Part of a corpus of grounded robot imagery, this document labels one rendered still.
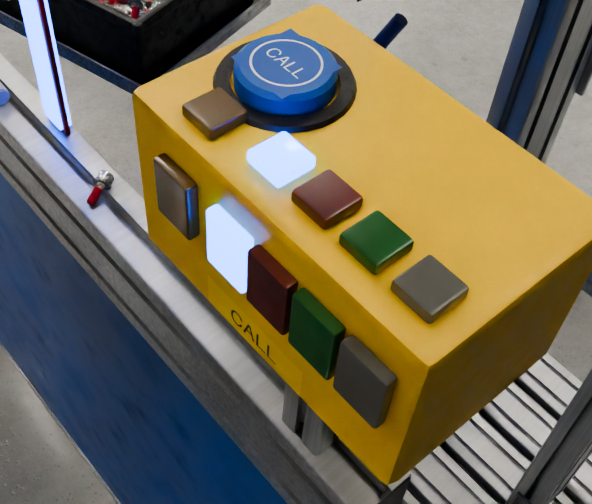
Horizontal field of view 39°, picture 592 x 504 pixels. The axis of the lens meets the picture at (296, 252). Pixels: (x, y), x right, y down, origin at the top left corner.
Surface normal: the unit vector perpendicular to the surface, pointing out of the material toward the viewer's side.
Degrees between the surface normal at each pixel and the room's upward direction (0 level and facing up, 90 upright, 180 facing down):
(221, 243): 90
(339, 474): 0
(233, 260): 90
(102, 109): 0
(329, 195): 0
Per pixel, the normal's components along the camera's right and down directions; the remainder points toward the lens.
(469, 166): 0.06, -0.63
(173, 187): -0.75, 0.48
